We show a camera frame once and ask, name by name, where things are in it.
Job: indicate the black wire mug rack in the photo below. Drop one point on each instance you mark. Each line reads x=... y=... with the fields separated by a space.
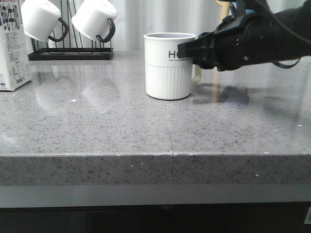
x=75 y=46

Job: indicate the white mug black handle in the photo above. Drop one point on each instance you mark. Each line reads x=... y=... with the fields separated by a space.
x=39 y=18
x=95 y=20

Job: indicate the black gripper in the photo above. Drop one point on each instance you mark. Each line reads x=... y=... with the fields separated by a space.
x=236 y=42

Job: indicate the white HOME cup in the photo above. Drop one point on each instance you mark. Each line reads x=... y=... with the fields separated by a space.
x=167 y=76

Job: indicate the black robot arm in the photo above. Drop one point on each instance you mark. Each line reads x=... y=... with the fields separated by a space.
x=292 y=33

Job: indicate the wooden mug tree stand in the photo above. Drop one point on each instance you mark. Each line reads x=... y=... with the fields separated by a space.
x=225 y=8

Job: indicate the white blue milk carton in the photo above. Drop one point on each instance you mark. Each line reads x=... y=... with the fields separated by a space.
x=14 y=62

